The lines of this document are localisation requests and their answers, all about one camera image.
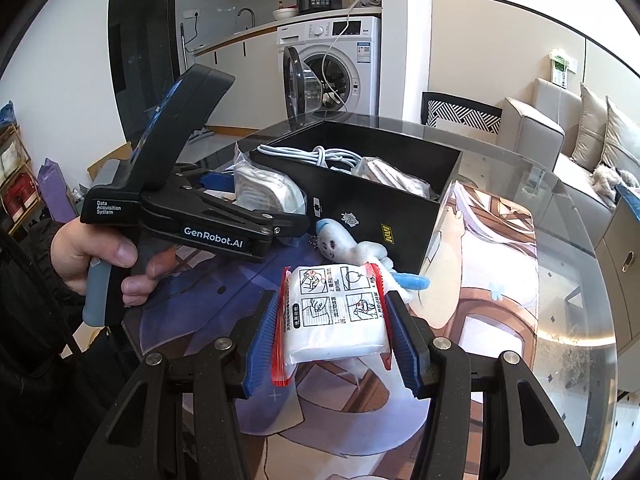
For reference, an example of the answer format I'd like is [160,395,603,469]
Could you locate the kitchen counter cabinets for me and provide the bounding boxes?
[194,32,288,130]

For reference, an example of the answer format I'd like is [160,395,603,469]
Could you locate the adidas socks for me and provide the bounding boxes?
[352,157,439,200]

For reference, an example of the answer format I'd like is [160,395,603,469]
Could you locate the white blue plush toy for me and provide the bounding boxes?
[316,219,431,304]

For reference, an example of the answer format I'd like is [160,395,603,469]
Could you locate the grey beige cushion right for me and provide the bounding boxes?
[601,96,640,179]

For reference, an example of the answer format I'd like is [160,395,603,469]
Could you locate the chrome kitchen faucet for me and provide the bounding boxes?
[236,8,256,32]

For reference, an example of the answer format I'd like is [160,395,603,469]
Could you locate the beige side cabinet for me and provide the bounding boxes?
[596,198,640,353]

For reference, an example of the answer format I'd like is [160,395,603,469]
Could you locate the beige sofa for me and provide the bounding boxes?
[497,78,615,244]

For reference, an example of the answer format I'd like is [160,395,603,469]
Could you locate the white bowl on counter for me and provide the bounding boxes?
[272,6,298,21]

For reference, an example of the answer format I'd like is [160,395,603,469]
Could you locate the beige cushion left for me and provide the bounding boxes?
[570,84,608,172]

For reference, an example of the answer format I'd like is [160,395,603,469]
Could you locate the cardboard box on floor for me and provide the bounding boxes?
[87,142,132,181]

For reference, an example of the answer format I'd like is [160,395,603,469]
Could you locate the black patterned chair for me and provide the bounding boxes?
[421,91,502,134]

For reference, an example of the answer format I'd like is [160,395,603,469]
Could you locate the white washing machine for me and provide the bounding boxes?
[277,15,381,115]

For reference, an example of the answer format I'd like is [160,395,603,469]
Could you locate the white wall remote holder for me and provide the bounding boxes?
[549,49,578,90]

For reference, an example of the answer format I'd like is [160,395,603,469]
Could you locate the wooden shoe rack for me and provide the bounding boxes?
[0,101,43,235]

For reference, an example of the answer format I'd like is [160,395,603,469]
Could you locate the person's left hand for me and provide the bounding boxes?
[50,219,176,307]

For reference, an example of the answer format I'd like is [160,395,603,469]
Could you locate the white cable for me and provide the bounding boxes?
[255,143,364,174]

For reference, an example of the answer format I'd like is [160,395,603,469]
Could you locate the white tissue pack red edges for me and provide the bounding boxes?
[271,263,392,387]

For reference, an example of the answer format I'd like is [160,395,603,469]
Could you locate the black storage box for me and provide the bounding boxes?
[241,115,462,273]

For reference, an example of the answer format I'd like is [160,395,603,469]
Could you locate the white item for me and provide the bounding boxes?
[233,150,307,214]

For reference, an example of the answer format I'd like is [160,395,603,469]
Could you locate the grey fluffy cloth on sofa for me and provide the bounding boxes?
[590,164,639,209]

